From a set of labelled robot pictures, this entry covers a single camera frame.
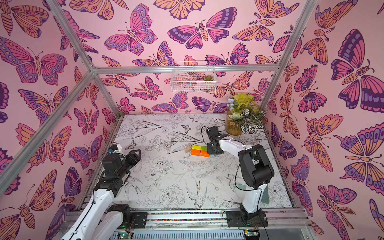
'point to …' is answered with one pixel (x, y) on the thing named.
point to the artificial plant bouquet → (246, 112)
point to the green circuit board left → (123, 235)
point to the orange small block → (194, 152)
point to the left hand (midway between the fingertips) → (139, 150)
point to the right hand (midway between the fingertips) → (213, 149)
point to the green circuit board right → (252, 234)
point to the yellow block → (195, 147)
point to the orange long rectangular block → (204, 153)
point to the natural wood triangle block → (187, 149)
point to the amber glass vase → (232, 127)
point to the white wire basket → (193, 77)
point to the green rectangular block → (204, 148)
